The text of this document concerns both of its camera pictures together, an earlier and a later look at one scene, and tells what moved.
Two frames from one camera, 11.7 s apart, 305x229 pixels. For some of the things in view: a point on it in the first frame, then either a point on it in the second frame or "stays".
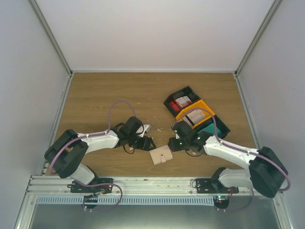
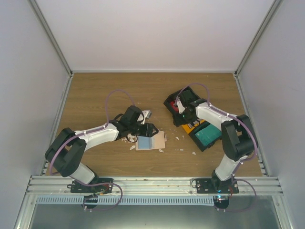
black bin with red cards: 179,100 stays
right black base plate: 213,185 stays
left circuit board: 90,198 stays
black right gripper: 173,148 → 177,122
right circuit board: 221,202 stays
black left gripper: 145,145 → 147,131
